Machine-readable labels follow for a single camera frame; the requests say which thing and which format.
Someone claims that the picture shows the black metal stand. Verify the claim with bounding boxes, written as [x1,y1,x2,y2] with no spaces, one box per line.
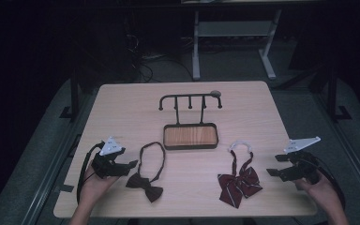
[326,60,353,123]
[59,60,80,122]

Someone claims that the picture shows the red striped bow tie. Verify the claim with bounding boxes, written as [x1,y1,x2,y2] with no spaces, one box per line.
[217,140,263,209]

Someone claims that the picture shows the dark tape piece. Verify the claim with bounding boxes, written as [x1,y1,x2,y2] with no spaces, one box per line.
[52,184,75,193]

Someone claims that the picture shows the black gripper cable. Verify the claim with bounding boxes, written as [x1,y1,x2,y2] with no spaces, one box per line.
[310,155,347,211]
[76,142,106,204]

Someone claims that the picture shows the person's left hand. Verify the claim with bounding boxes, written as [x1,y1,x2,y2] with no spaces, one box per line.
[80,162,120,203]

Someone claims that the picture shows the dark bow tie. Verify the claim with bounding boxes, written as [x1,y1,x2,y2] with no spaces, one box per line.
[125,141,167,203]

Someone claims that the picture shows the grey metal desk frame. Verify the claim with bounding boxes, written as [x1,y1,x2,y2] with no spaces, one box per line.
[181,0,323,81]

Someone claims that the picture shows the grey metal floor rail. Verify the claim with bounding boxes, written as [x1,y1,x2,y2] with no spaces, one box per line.
[311,92,360,209]
[21,90,99,225]

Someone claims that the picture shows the person's right hand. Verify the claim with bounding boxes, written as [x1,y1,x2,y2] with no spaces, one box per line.
[292,173,339,214]

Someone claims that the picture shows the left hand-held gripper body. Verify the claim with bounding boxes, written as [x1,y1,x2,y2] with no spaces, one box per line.
[90,136,132,180]

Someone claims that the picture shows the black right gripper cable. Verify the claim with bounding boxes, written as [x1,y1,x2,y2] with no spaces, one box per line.
[310,155,347,211]

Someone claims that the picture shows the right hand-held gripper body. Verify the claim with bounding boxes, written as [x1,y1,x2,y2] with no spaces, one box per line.
[282,136,323,186]

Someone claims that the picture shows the black floor cables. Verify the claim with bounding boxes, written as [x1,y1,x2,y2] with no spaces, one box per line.
[125,18,195,84]

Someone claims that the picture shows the black hook rack wooden base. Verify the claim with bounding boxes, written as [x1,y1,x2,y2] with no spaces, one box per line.
[157,92,224,151]

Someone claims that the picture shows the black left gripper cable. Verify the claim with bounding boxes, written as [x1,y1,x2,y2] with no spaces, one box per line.
[76,142,106,204]

